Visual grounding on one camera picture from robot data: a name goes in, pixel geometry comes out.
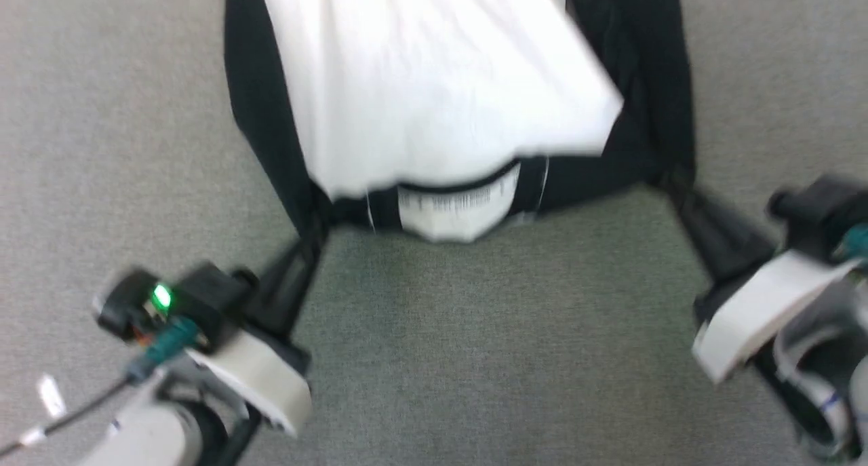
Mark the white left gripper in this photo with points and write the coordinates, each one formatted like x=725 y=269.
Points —
x=264 y=378

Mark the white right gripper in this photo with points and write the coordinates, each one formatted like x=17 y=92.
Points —
x=759 y=317

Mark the white and black garment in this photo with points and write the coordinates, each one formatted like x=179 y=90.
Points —
x=434 y=79

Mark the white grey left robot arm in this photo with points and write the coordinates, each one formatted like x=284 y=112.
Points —
x=149 y=432

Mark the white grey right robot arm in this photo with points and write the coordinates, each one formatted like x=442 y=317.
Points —
x=820 y=371

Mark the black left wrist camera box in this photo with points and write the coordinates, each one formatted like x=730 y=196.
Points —
x=203 y=296

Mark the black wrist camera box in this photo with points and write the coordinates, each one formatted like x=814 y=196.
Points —
x=820 y=208
x=203 y=296

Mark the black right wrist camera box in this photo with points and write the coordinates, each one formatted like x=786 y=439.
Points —
x=820 y=208

